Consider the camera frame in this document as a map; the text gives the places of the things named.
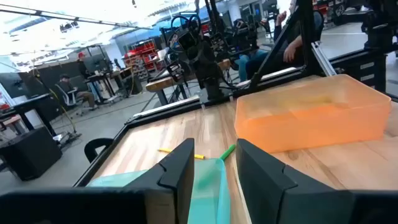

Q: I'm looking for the black floor box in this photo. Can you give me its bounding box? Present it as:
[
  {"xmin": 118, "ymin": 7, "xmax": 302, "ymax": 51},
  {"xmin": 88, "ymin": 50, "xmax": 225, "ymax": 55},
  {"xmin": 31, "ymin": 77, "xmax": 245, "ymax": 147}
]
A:
[{"xmin": 0, "ymin": 126, "xmax": 63, "ymax": 182}]

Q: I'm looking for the black desk with monitors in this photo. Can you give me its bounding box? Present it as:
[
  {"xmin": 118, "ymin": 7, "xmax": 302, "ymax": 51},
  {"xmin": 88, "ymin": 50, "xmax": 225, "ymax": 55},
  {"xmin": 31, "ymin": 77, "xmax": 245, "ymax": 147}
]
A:
[{"xmin": 82, "ymin": 52, "xmax": 134, "ymax": 103}]

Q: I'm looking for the white office chair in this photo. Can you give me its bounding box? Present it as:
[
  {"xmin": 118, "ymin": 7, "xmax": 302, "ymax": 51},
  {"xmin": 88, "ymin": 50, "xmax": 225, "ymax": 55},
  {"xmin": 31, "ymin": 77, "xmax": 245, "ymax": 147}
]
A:
[{"xmin": 54, "ymin": 83, "xmax": 85, "ymax": 116}]

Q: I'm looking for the red parts bin shelf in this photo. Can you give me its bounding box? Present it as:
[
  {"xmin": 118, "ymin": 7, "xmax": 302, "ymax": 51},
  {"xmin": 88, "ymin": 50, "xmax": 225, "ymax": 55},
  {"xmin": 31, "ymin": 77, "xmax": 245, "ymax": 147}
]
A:
[{"xmin": 123, "ymin": 39, "xmax": 160, "ymax": 80}]

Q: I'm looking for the dark workstation desk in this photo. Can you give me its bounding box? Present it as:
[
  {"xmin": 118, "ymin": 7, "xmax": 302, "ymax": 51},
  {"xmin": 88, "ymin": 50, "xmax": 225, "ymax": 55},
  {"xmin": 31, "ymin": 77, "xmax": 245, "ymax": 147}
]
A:
[{"xmin": 326, "ymin": 0, "xmax": 398, "ymax": 100}]

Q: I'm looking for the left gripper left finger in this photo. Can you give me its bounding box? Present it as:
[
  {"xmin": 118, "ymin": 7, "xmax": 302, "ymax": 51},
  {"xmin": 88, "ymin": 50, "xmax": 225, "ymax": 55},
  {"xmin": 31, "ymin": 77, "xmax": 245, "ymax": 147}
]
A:
[{"xmin": 0, "ymin": 138, "xmax": 195, "ymax": 224}]

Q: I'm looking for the yellow pencil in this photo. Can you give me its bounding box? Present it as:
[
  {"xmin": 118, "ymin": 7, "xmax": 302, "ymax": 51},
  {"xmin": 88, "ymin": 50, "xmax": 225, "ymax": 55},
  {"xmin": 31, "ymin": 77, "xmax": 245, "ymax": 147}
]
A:
[{"xmin": 157, "ymin": 148, "xmax": 206, "ymax": 161}]

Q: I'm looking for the green pen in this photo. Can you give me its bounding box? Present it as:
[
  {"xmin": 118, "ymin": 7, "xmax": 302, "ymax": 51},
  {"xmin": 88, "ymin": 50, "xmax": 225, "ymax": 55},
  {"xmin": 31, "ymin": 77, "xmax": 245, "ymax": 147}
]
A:
[{"xmin": 219, "ymin": 144, "xmax": 236, "ymax": 162}]

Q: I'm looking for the teal translucent plastic bin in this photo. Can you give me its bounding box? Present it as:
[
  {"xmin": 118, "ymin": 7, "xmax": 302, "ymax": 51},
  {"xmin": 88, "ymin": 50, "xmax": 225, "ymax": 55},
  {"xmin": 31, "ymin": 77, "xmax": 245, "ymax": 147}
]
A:
[{"xmin": 86, "ymin": 157, "xmax": 231, "ymax": 224}]

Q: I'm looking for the orange translucent plastic bin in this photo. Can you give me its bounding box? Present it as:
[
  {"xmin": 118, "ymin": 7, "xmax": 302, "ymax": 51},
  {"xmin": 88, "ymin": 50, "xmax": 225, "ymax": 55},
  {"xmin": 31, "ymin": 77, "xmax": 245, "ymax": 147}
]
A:
[{"xmin": 234, "ymin": 73, "xmax": 392, "ymax": 154}]

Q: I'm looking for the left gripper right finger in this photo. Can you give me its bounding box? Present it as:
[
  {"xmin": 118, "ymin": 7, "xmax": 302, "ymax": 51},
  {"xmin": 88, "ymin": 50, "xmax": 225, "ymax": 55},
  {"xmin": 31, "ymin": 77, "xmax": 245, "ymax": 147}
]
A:
[{"xmin": 235, "ymin": 138, "xmax": 398, "ymax": 224}]

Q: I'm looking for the black side table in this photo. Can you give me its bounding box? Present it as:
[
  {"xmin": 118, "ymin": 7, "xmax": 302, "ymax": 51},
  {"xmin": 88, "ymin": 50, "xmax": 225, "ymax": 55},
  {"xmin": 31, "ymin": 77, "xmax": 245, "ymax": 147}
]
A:
[{"xmin": 0, "ymin": 93, "xmax": 60, "ymax": 138}]

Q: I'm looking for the black background robot rig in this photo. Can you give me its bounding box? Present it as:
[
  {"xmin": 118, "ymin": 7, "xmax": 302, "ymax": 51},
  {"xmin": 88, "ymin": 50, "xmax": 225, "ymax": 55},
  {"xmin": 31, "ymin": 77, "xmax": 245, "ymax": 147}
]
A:
[{"xmin": 205, "ymin": 0, "xmax": 277, "ymax": 63}]

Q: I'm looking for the wooden workbench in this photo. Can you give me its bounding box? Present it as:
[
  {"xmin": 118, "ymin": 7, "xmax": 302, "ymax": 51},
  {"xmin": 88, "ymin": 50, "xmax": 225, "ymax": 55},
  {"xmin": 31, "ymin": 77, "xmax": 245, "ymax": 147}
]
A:
[{"xmin": 145, "ymin": 58, "xmax": 233, "ymax": 106}]

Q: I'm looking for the person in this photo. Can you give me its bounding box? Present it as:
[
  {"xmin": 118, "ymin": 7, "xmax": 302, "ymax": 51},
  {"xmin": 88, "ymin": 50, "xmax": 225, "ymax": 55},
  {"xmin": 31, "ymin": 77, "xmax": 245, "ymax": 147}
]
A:
[
  {"xmin": 238, "ymin": 0, "xmax": 326, "ymax": 82},
  {"xmin": 76, "ymin": 51, "xmax": 94, "ymax": 82},
  {"xmin": 55, "ymin": 73, "xmax": 98, "ymax": 110}
]

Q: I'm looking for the black round chair back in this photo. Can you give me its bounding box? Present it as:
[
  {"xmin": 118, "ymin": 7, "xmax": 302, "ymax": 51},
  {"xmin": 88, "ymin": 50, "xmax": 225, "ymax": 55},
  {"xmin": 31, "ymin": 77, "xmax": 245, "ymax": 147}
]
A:
[{"xmin": 83, "ymin": 138, "xmax": 114, "ymax": 164}]

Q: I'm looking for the black aluminium table frame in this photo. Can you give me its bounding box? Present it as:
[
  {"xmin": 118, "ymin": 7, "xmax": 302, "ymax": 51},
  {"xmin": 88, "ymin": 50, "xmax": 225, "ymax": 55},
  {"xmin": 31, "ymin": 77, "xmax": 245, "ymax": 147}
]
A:
[{"xmin": 73, "ymin": 0, "xmax": 398, "ymax": 187}]

